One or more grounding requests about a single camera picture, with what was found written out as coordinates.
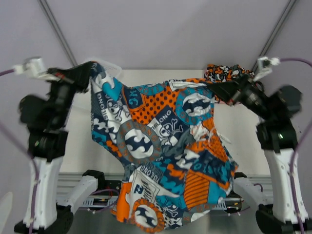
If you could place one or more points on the white plastic basket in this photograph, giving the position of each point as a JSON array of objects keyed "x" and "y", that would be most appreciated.
[{"x": 110, "y": 68}]

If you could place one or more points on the white slotted cable duct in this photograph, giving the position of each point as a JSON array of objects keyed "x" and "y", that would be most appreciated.
[{"x": 99, "y": 203}]

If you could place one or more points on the aluminium mounting rail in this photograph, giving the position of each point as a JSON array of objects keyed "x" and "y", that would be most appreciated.
[{"x": 69, "y": 183}]

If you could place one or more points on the left aluminium frame post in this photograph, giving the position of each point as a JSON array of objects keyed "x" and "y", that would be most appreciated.
[{"x": 45, "y": 7}]

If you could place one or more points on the right aluminium frame post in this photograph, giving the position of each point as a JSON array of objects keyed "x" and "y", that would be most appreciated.
[{"x": 278, "y": 26}]

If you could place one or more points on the aluminium frame post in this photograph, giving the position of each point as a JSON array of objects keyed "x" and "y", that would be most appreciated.
[
  {"x": 45, "y": 7},
  {"x": 278, "y": 26}
]

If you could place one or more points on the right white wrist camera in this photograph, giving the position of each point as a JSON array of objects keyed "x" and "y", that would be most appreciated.
[{"x": 265, "y": 65}]

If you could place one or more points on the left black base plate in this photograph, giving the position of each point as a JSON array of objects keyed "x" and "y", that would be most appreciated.
[{"x": 113, "y": 185}]

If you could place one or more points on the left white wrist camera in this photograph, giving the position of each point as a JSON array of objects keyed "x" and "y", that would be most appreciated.
[{"x": 33, "y": 68}]

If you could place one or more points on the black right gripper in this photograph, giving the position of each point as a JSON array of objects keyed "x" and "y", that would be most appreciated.
[{"x": 225, "y": 90}]

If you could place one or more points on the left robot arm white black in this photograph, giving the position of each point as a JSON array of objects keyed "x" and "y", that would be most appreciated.
[{"x": 45, "y": 120}]

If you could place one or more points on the orange camouflage shorts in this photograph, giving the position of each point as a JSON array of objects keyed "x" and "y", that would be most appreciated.
[{"x": 220, "y": 73}]

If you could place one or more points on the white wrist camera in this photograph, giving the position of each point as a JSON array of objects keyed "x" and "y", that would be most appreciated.
[
  {"x": 265, "y": 65},
  {"x": 33, "y": 68}
]

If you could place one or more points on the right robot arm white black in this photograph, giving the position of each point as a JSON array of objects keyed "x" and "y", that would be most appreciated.
[{"x": 285, "y": 213}]

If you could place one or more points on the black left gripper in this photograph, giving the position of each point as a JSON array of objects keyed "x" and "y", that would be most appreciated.
[{"x": 78, "y": 77}]

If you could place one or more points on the blue orange patterned shorts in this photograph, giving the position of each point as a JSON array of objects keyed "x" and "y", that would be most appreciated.
[{"x": 176, "y": 167}]

